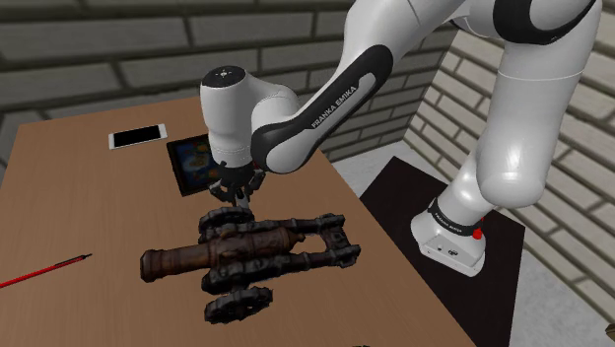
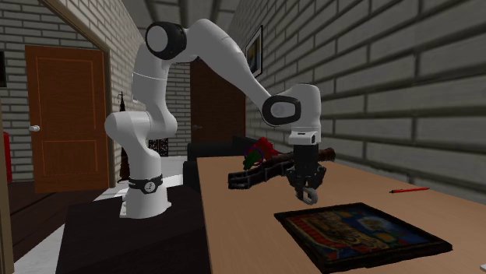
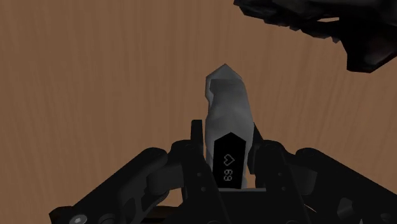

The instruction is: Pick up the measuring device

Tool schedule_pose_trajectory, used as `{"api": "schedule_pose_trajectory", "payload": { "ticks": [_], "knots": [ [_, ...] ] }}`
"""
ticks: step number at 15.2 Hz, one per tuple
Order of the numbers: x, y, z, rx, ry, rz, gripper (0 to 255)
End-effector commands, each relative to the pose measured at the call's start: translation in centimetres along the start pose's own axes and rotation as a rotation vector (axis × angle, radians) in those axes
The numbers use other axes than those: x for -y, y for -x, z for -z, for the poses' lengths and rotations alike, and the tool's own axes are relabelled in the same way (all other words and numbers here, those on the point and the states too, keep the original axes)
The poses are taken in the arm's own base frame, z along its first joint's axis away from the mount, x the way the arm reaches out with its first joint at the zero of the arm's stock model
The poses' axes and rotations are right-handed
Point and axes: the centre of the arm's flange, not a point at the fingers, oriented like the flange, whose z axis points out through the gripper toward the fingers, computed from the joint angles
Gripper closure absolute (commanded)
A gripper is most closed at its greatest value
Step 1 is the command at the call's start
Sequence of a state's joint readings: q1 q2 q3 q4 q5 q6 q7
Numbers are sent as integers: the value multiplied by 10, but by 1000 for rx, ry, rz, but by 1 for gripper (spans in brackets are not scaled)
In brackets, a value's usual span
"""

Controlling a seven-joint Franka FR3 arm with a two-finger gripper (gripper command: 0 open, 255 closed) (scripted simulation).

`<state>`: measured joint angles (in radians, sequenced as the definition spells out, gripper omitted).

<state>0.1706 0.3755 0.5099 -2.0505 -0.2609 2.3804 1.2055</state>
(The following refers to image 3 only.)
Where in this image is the grey fitness band black screen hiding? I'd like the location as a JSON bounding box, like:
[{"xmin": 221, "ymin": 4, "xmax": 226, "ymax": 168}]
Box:
[{"xmin": 204, "ymin": 63, "xmax": 256, "ymax": 190}]

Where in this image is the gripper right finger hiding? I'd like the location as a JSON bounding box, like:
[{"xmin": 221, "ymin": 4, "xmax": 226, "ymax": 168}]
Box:
[{"xmin": 247, "ymin": 122, "xmax": 397, "ymax": 224}]

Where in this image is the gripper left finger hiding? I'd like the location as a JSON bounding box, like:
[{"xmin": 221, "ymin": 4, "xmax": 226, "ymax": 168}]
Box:
[{"xmin": 48, "ymin": 119, "xmax": 231, "ymax": 224}]

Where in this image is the black angular object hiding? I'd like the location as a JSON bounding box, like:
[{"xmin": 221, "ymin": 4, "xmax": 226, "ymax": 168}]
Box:
[{"xmin": 233, "ymin": 0, "xmax": 397, "ymax": 74}]

